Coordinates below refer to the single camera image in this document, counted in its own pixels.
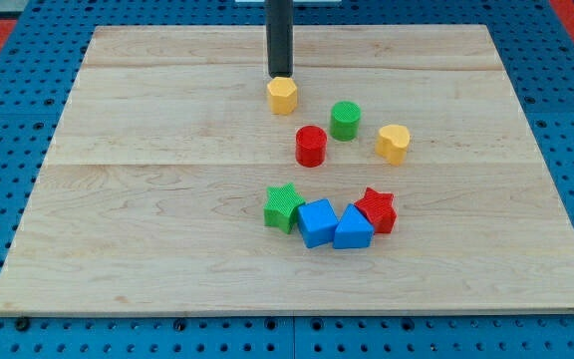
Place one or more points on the wooden board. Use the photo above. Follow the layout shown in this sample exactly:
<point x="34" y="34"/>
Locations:
<point x="149" y="202"/>

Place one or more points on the blue triangle block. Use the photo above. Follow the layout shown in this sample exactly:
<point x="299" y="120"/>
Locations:
<point x="353" y="230"/>

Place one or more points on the yellow hexagon block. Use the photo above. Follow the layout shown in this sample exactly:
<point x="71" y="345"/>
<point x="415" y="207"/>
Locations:
<point x="282" y="95"/>

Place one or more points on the blue cube block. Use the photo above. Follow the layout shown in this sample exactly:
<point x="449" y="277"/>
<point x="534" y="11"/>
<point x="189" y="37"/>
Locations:
<point x="317" y="222"/>

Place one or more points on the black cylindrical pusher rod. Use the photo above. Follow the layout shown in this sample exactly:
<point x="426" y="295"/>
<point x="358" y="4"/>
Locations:
<point x="279" y="37"/>

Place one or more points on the green circle block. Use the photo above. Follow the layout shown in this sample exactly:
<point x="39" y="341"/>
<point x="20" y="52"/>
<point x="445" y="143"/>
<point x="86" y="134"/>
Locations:
<point x="345" y="118"/>

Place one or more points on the yellow heart block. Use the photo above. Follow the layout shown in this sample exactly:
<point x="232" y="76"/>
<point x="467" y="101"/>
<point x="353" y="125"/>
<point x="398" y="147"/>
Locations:
<point x="392" y="143"/>

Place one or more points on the green star block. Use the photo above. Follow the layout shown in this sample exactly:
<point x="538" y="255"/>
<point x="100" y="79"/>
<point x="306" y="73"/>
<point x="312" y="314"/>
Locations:
<point x="280" y="208"/>

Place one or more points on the red circle block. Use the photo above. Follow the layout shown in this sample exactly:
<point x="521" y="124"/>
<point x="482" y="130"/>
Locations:
<point x="311" y="145"/>

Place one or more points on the red star block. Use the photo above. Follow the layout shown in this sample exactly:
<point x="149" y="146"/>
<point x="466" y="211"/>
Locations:
<point x="378" y="209"/>

